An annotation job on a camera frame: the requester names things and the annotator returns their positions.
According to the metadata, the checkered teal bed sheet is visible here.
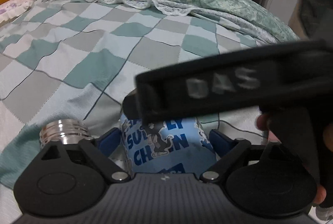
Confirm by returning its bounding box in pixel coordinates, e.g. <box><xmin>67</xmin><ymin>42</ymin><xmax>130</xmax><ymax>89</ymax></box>
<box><xmin>1</xmin><ymin>2</ymin><xmax>263</xmax><ymax>188</ymax></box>

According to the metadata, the blue cartoon printed cup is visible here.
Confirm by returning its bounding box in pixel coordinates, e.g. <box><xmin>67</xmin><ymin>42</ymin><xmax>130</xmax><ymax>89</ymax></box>
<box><xmin>120</xmin><ymin>114</ymin><xmax>217</xmax><ymax>176</ymax></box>

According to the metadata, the purple floral pillow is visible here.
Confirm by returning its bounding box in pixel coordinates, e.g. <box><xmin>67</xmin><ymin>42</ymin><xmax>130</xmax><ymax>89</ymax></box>
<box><xmin>0</xmin><ymin>0</ymin><xmax>34</xmax><ymax>24</ymax></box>

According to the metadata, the stainless steel cup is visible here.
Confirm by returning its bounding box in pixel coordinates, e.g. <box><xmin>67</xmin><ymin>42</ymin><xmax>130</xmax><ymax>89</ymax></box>
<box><xmin>39</xmin><ymin>119</ymin><xmax>129</xmax><ymax>172</ymax></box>

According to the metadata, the person's right hand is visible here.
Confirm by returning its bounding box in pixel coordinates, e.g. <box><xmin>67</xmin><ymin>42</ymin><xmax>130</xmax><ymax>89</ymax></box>
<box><xmin>256</xmin><ymin>113</ymin><xmax>327</xmax><ymax>205</ymax></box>

